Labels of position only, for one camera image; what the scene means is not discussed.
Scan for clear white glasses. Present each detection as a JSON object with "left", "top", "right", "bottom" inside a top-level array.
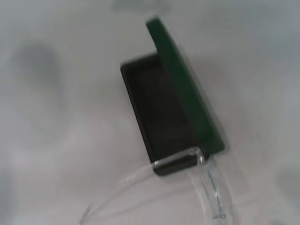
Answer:
[{"left": 79, "top": 146, "right": 235, "bottom": 225}]

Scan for green glasses case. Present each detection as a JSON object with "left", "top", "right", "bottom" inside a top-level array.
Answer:
[{"left": 120, "top": 15, "right": 225, "bottom": 178}]

